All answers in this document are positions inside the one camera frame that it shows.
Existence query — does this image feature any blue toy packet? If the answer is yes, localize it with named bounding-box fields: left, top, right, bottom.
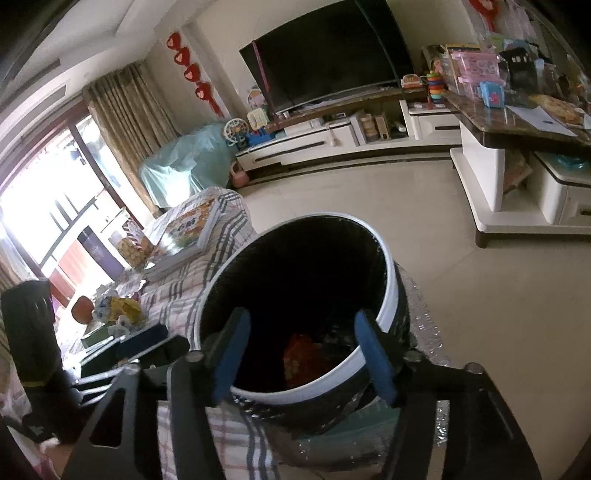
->
left=92, top=298, right=116, bottom=322

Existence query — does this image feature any beige curtain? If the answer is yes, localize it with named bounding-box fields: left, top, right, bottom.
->
left=82, top=62, right=182, bottom=217

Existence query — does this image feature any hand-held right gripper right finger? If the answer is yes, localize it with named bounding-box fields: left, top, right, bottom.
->
left=353, top=309, right=543, bottom=480

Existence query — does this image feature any white television cabinet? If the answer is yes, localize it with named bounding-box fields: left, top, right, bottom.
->
left=235, top=88, right=462, bottom=180

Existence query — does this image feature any thick white-edged book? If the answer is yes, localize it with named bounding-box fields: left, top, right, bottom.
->
left=145, top=237, right=211, bottom=280

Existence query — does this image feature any clear cookie jar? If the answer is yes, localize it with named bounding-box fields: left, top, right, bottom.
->
left=115, top=220, right=153, bottom=268

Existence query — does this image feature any small white fan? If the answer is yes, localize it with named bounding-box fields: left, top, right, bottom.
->
left=223, top=117, right=250, bottom=145

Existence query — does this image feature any orange-red apple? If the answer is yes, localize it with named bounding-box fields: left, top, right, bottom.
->
left=71, top=296, right=96, bottom=324

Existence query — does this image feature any black bag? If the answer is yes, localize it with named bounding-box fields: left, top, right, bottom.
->
left=499, top=46, right=546, bottom=93

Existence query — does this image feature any striped plaid tablecloth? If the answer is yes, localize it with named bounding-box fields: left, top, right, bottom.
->
left=76, top=188, right=296, bottom=480

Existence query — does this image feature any orange patterned packet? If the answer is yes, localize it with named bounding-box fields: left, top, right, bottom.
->
left=529, top=93, right=587, bottom=128

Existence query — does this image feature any yellow snack wrapper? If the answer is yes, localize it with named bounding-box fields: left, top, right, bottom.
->
left=113, top=298, right=142, bottom=324

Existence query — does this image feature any orange snack wrapper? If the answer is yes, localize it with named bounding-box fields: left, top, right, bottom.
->
left=283, top=335, right=324, bottom=391

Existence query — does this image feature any blue toy box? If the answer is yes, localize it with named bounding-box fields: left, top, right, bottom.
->
left=238, top=129, right=274, bottom=151

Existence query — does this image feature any small blue toy case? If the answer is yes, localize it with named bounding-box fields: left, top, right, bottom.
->
left=479, top=80, right=506, bottom=110

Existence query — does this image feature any white round bin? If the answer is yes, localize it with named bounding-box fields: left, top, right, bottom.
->
left=191, top=212, right=411, bottom=437

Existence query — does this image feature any balcony glass door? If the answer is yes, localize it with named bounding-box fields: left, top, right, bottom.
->
left=0, top=102, right=153, bottom=298

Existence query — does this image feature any pink plastic storage box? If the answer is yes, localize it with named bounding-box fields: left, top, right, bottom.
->
left=450, top=50, right=502, bottom=97

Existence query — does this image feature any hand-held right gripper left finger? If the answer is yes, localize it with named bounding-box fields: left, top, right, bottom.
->
left=60, top=307, right=252, bottom=480

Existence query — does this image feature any red hanging heart decoration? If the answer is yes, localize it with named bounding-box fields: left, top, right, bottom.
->
left=468, top=0, right=498, bottom=19
left=166, top=31, right=223, bottom=116

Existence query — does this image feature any black flat-screen television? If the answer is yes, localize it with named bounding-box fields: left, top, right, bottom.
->
left=239, top=0, right=416, bottom=116

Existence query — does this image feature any light blue furniture cover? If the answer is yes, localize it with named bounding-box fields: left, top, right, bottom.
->
left=139, top=123, right=238, bottom=208

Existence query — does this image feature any marble-top white coffee table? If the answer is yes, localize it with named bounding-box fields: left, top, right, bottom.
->
left=445, top=90, right=591, bottom=250

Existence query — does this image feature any stack of children's books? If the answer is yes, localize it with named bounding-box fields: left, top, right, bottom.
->
left=159, top=196, right=221, bottom=254

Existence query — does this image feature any purple travel tumbler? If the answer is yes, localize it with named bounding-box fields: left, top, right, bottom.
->
left=78, top=227, right=125, bottom=282

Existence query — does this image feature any rainbow stacking ring toy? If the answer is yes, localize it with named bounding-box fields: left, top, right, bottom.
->
left=426, top=71, right=448, bottom=107

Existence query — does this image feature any white paper sheet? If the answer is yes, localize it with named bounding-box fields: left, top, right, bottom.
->
left=505, top=105, right=578, bottom=137

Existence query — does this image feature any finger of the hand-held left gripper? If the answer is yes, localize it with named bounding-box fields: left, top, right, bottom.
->
left=76, top=336, right=191, bottom=407
left=79, top=323, right=169, bottom=370

